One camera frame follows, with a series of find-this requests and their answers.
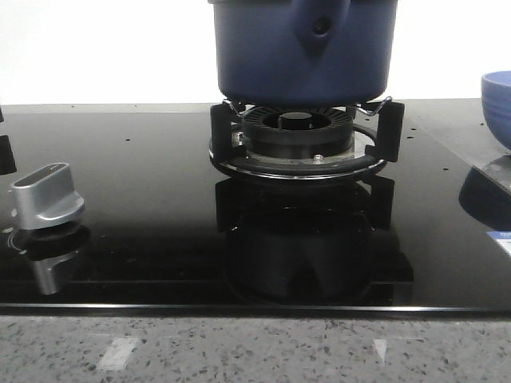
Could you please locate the black glass gas hob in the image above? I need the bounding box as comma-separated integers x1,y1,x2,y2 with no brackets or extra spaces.
1,99,510,318

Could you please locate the black pan support ring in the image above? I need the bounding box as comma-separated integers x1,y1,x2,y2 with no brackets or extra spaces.
207,95,406,180

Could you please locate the dark blue cooking pot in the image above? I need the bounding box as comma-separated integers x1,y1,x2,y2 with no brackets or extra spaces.
211,0,398,107

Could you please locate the silver stove control knob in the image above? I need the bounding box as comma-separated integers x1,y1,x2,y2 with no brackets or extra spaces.
11,163,85,231

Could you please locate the blue energy label sticker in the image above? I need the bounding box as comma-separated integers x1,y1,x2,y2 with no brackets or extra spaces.
488,231,511,256

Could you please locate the black gas burner head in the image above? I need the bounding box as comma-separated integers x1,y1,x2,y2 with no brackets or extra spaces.
241,106,354,160

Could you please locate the light blue plastic bowl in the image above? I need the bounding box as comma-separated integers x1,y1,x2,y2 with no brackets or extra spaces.
481,70,510,150

